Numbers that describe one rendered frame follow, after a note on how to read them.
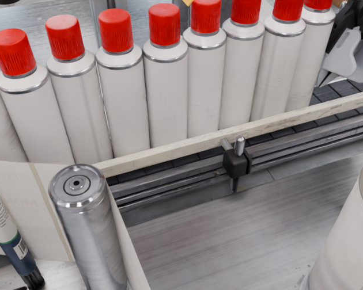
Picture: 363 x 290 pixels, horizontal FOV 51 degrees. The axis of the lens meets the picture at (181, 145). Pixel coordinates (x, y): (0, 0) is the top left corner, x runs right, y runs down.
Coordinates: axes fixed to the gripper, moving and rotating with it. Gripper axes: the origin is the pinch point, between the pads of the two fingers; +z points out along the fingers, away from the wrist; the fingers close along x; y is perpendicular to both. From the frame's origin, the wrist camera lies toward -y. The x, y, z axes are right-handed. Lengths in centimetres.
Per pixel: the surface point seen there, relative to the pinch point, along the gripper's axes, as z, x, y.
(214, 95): 6.4, -17.8, 2.5
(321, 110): 3.2, -0.8, 4.6
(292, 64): -1.1, -10.1, 3.3
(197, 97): 7.4, -19.6, 2.1
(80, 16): 23, -19, -53
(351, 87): 0.3, 10.5, -1.4
